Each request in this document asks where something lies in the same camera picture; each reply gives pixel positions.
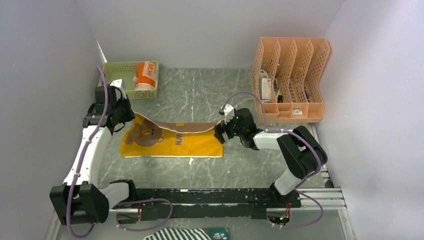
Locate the teal patterned cloth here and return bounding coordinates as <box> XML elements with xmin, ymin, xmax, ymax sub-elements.
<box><xmin>202</xmin><ymin>227</ymin><xmax>230</xmax><ymax>240</ymax></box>

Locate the black white striped towel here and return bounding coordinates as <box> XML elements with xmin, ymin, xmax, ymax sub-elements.
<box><xmin>143</xmin><ymin>228</ymin><xmax>212</xmax><ymax>240</ymax></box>

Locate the green plastic basket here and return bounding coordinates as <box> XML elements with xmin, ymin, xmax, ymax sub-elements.
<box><xmin>102</xmin><ymin>61</ymin><xmax>159</xmax><ymax>100</ymax></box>

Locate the yellow brown towel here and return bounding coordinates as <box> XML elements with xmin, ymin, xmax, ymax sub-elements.
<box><xmin>119</xmin><ymin>113</ymin><xmax>224</xmax><ymax>158</ymax></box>

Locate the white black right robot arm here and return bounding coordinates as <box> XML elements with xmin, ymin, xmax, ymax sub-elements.
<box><xmin>214</xmin><ymin>104</ymin><xmax>328</xmax><ymax>207</ymax></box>

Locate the small white box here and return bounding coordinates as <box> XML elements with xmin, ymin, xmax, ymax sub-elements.
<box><xmin>292</xmin><ymin>109</ymin><xmax>303</xmax><ymax>117</ymax></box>

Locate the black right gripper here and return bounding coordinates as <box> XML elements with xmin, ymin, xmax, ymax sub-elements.
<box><xmin>213</xmin><ymin>112</ymin><xmax>246</xmax><ymax>144</ymax></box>

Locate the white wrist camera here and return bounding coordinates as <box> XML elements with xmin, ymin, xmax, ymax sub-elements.
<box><xmin>109</xmin><ymin>79</ymin><xmax>127</xmax><ymax>99</ymax></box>
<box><xmin>219</xmin><ymin>104</ymin><xmax>235</xmax><ymax>124</ymax></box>

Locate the orange white patterned towel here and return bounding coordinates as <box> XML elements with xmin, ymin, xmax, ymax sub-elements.
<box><xmin>134</xmin><ymin>61</ymin><xmax>158</xmax><ymax>91</ymax></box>

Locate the orange plastic file organizer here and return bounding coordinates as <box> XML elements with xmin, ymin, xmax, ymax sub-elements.
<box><xmin>250</xmin><ymin>37</ymin><xmax>331</xmax><ymax>124</ymax></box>

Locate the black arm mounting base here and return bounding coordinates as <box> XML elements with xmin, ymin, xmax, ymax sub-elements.
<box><xmin>113</xmin><ymin>188</ymin><xmax>301</xmax><ymax>221</ymax></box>

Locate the white red paper card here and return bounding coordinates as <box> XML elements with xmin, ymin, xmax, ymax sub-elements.
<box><xmin>258</xmin><ymin>69</ymin><xmax>271</xmax><ymax>102</ymax></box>

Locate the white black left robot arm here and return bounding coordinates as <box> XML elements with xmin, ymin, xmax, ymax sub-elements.
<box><xmin>49</xmin><ymin>84</ymin><xmax>139</xmax><ymax>226</ymax></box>

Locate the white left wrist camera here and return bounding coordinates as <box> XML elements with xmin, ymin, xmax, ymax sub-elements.
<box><xmin>109</xmin><ymin>79</ymin><xmax>127</xmax><ymax>99</ymax></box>

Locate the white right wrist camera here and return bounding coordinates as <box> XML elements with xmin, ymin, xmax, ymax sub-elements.
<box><xmin>219</xmin><ymin>104</ymin><xmax>235</xmax><ymax>124</ymax></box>

